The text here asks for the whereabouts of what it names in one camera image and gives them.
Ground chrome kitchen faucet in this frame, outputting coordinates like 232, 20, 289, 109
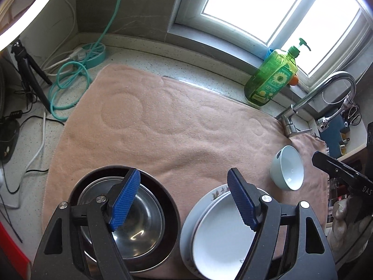
274, 71, 357, 138

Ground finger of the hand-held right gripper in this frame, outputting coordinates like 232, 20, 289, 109
312, 151, 362, 186

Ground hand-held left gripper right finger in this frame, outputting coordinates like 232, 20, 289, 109
227, 168, 338, 280

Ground black device box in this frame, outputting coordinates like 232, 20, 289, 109
0, 109, 24, 164

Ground blue container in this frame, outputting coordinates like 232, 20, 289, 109
266, 47, 282, 62

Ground red steel-lined bowl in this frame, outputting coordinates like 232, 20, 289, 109
76, 176, 166, 260

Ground teal cable reel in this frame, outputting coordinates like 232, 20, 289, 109
78, 43, 107, 67

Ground teal cable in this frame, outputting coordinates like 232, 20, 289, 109
49, 0, 124, 121

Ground black tripod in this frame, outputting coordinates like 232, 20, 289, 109
10, 39, 54, 111

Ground green dish soap bottle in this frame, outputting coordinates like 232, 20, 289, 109
244, 38, 312, 107

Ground white cable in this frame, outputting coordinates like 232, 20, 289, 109
25, 111, 48, 172
41, 0, 85, 70

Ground scissors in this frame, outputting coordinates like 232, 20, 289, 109
347, 105, 362, 126

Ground floral rimmed white plate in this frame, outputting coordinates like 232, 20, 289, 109
186, 185, 277, 279

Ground pink towel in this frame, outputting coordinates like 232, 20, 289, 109
42, 63, 330, 275

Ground person's right hand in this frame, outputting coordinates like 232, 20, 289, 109
329, 195, 373, 262

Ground red box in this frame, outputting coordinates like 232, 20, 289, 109
0, 220, 31, 280

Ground large white plate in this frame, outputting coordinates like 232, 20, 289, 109
179, 184, 280, 277

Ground white framed window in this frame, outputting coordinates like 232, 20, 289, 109
167, 0, 373, 114

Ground ring light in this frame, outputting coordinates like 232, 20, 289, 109
0, 0, 69, 50

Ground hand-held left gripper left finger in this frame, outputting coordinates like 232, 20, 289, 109
31, 168, 142, 280

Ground small plain white plate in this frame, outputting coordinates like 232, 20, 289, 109
192, 192, 274, 280

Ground dark blue box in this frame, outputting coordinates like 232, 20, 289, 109
319, 114, 352, 155

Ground white bowl pale blue outside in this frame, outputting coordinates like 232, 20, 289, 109
269, 145, 305, 191

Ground large stainless steel bowl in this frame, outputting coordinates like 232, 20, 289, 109
70, 166, 182, 270

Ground flexible metal hose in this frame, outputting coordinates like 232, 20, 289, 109
318, 92, 354, 129

